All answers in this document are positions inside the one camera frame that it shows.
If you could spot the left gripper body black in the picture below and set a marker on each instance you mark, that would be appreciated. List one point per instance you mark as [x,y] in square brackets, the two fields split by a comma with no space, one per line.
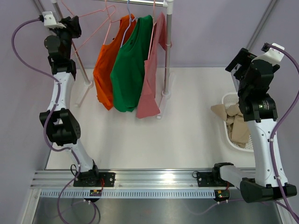
[64,34]

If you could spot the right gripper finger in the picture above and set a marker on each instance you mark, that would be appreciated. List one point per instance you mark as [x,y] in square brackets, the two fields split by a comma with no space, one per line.
[242,58]
[238,73]

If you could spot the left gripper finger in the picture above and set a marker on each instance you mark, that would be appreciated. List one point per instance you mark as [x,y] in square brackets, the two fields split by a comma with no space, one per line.
[75,30]
[70,21]

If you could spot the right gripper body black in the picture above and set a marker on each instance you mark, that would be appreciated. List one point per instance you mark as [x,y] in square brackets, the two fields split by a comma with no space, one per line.
[245,67]

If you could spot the orange t shirt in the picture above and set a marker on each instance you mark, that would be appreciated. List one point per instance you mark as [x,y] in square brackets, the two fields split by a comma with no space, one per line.
[106,60]

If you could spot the beige t shirt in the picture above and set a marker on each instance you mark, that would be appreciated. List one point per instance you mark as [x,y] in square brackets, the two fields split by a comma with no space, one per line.
[237,128]

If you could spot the green t shirt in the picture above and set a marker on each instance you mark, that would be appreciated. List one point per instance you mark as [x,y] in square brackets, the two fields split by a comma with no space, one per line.
[128,72]

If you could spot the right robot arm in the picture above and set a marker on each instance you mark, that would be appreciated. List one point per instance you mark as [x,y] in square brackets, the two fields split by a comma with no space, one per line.
[255,73]

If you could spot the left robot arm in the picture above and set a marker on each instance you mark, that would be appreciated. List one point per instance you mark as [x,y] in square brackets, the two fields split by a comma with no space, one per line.
[60,126]

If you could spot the pink t shirt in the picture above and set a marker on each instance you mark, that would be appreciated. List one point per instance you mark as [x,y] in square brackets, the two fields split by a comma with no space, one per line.
[147,105]

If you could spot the white plastic basket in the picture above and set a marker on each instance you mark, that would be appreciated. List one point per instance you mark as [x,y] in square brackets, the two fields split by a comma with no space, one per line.
[227,100]

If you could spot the metal clothes rack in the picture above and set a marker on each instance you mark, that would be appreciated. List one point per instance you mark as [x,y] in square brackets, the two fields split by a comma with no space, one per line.
[165,93]

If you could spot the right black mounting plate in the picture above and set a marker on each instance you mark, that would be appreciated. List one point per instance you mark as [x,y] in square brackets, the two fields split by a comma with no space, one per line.
[209,179]

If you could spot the black mounting plate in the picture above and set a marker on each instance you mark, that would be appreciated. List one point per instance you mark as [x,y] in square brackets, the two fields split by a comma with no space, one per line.
[106,179]
[209,179]

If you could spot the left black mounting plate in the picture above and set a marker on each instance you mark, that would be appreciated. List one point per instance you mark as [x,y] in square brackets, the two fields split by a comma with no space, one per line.
[106,179]

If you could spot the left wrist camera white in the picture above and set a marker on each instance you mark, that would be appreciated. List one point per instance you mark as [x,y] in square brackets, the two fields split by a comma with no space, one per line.
[49,20]

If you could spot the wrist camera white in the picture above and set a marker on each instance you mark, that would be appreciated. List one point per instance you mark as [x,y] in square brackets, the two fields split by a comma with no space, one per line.
[49,20]
[271,55]

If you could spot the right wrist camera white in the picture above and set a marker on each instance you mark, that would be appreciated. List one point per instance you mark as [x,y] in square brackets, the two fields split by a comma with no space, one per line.
[271,55]

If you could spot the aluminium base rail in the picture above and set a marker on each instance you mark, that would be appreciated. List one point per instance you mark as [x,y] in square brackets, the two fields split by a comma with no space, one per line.
[124,179]

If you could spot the white slotted cable duct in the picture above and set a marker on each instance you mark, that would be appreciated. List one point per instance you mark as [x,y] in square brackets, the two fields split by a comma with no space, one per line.
[129,193]

